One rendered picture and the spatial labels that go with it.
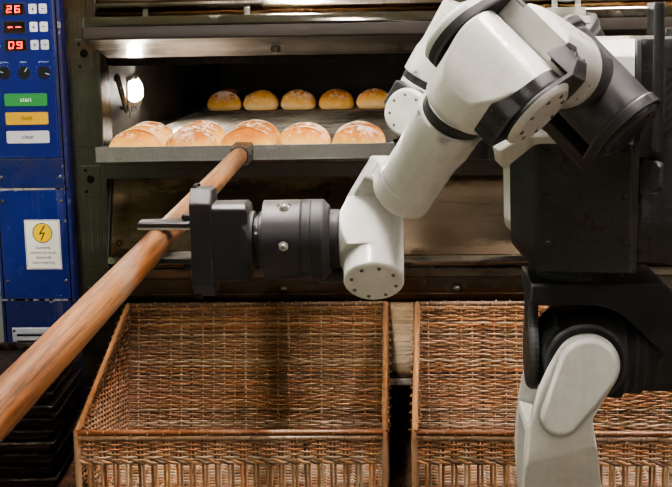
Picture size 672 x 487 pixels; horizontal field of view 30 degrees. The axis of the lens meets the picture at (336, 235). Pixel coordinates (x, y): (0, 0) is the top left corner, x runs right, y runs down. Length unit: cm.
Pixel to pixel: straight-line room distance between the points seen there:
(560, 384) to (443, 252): 93
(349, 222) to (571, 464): 56
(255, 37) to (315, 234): 113
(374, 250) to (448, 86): 22
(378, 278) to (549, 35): 31
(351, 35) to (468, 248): 51
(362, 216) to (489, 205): 126
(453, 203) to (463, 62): 142
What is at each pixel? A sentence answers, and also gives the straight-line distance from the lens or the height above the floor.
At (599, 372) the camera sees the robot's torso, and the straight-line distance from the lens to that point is 170.
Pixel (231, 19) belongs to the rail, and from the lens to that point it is 244.
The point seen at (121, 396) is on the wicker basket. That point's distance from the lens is 259.
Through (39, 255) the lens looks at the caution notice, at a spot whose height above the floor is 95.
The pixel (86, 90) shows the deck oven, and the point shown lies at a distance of 265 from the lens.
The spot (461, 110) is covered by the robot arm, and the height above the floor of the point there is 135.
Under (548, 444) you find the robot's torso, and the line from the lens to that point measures 173.
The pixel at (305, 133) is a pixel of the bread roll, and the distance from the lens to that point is 231.
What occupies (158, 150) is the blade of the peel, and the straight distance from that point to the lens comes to 233.
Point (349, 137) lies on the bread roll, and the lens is 231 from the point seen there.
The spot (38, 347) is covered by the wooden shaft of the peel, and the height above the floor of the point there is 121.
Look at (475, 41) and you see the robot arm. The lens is 121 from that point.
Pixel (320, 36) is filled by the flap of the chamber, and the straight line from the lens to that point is 243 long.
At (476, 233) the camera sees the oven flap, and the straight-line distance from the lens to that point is 259.
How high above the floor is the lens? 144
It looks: 10 degrees down
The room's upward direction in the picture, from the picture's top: 1 degrees counter-clockwise
